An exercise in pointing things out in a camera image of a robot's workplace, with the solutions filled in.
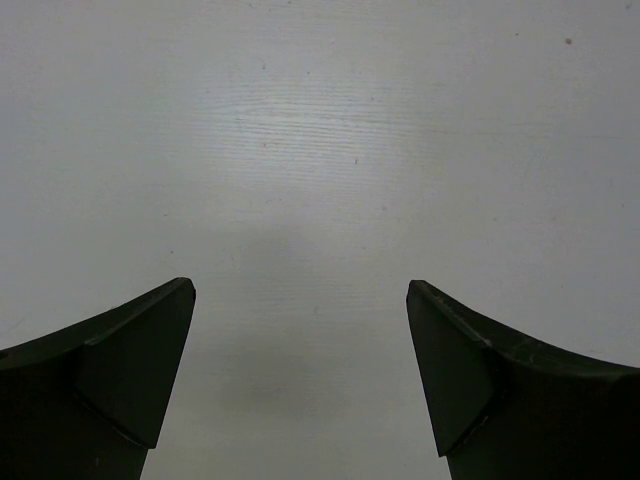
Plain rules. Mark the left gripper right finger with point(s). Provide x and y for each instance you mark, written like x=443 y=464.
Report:
x=504 y=405

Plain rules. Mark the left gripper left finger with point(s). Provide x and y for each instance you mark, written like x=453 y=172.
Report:
x=88 y=401

